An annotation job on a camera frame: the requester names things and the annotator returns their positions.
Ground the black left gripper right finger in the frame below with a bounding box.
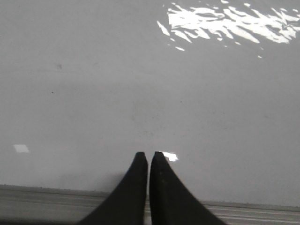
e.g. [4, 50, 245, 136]
[149, 152, 225, 225]

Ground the white whiteboard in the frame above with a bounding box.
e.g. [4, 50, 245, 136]
[0, 0, 300, 206]

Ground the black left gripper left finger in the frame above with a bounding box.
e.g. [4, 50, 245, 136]
[78, 152, 148, 225]

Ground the grey aluminium whiteboard frame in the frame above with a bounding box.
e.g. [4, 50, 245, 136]
[0, 185, 300, 225]

